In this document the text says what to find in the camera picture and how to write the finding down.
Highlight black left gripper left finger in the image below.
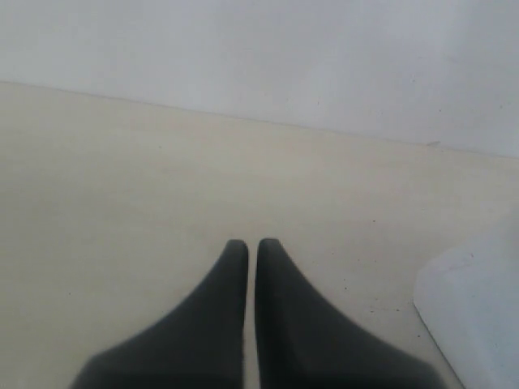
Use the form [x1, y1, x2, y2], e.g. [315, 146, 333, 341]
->
[71, 240, 248, 388]

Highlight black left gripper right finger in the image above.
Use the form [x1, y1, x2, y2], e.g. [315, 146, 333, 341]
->
[255, 238, 445, 388]

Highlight white mannequin head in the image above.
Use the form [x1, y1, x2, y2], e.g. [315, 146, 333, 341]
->
[414, 212, 518, 388]

